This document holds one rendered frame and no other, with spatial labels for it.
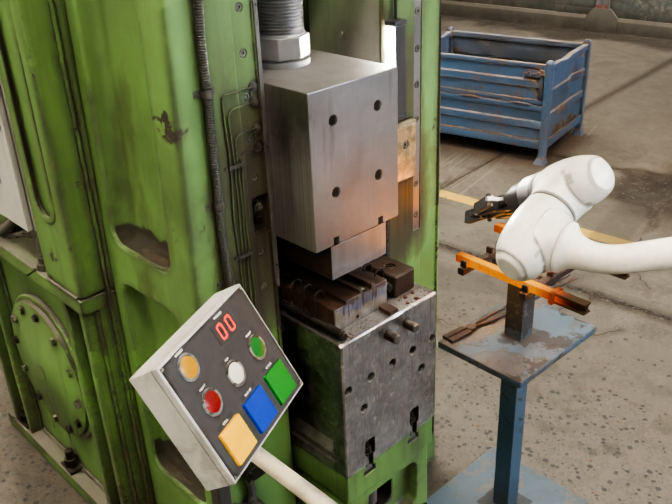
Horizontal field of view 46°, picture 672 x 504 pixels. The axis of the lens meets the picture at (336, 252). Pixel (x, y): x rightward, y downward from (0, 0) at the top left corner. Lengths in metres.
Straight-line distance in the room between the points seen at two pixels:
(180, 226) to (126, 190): 0.34
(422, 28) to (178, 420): 1.27
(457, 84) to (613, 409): 3.14
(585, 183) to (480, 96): 4.31
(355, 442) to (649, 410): 1.54
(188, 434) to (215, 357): 0.17
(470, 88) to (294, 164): 4.05
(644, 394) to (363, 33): 2.01
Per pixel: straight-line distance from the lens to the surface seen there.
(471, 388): 3.43
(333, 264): 1.99
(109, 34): 2.04
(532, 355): 2.40
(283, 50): 2.00
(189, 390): 1.57
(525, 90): 5.69
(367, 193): 2.01
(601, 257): 1.51
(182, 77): 1.75
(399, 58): 2.15
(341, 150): 1.90
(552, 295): 2.16
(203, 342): 1.63
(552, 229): 1.51
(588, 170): 1.57
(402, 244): 2.41
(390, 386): 2.27
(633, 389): 3.55
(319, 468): 2.41
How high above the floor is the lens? 2.05
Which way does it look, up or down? 27 degrees down
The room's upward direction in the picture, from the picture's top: 3 degrees counter-clockwise
